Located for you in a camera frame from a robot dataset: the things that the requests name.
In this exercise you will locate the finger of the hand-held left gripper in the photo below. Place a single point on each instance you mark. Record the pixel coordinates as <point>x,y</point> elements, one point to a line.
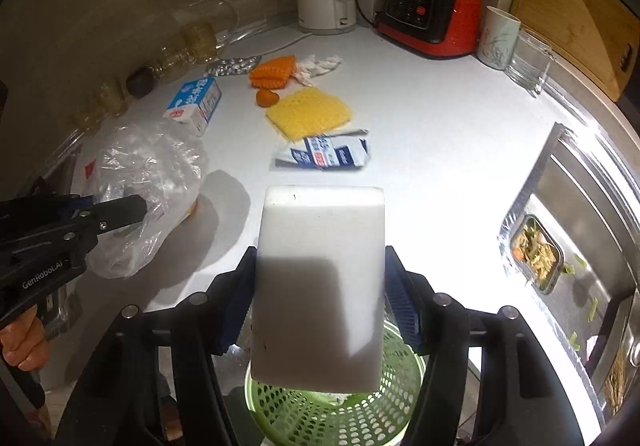
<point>125,210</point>
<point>75,203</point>

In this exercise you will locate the small orange fruit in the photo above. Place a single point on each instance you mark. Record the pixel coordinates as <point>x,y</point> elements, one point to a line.
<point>266,98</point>

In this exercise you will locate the clear drinking glass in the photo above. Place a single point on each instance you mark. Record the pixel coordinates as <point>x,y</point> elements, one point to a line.
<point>530,61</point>

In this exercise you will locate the sink strainer with food scraps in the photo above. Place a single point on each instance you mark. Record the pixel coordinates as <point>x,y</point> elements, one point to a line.
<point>537,253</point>

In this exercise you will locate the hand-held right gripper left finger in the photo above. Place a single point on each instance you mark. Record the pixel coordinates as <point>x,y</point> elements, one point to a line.
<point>235,298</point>

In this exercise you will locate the clear plastic bottle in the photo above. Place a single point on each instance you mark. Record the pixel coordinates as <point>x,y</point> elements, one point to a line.
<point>190,49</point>

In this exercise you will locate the white patterned mug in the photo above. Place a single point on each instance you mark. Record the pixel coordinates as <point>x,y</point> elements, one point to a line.
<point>497,39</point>

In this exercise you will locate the crumpled white tissue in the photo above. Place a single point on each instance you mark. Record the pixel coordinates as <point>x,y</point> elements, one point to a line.
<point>315,66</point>

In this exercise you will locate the stainless steel sink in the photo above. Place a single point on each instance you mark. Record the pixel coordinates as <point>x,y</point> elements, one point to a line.
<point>590,206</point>

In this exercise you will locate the yellow waffle sponge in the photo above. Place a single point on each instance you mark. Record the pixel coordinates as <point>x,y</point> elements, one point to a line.
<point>310,114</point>

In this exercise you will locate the silver blister pack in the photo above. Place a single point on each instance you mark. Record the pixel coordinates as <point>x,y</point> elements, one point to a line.
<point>232,66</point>

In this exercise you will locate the wooden cutting board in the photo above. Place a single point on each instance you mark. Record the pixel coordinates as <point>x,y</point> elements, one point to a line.
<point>575,11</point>

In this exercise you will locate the blue white milk carton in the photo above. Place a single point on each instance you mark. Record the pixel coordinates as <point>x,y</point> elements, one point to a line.
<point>192,104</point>

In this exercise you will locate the white foam block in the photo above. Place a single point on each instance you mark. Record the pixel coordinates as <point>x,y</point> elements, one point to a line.
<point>320,276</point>

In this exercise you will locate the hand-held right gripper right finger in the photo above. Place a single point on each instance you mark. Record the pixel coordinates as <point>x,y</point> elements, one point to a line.
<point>402,308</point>

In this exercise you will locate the person's left hand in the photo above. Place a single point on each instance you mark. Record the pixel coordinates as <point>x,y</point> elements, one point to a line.
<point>20,343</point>

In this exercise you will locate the small glass jar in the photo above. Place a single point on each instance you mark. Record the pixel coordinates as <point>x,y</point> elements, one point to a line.
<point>105,99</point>

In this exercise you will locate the orange waffle sponge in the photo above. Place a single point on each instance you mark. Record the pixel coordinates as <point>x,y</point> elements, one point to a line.
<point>274,71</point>

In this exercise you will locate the clear plastic bag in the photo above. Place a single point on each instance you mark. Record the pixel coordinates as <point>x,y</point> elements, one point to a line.
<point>150,161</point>

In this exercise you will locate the dark brown round object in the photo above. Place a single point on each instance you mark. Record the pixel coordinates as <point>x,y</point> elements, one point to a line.
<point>140,81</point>

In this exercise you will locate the green plastic basket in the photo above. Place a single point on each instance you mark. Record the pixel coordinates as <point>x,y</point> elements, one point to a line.
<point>300,418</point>

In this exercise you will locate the flattened blue white carton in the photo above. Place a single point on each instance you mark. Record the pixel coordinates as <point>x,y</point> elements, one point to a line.
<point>322,154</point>

